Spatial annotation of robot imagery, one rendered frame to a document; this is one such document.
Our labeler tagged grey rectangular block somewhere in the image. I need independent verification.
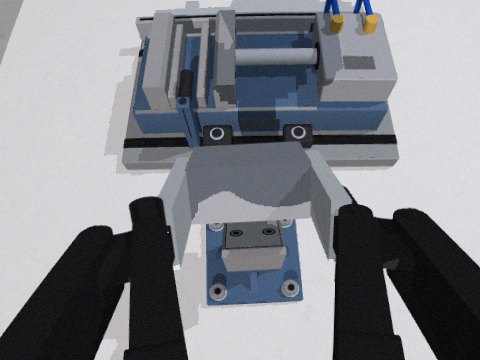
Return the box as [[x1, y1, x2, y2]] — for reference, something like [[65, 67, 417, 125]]
[[186, 141, 312, 225]]

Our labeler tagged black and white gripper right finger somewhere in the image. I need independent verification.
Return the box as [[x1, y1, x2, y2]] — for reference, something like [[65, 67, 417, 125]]
[[305, 150, 480, 360]]

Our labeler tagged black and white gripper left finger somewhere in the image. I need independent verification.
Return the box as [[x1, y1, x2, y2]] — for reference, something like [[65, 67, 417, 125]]
[[0, 157, 192, 360]]

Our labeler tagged grey flat bar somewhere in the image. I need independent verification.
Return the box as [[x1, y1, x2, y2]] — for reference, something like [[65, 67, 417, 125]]
[[167, 24, 186, 108], [196, 23, 211, 108]]

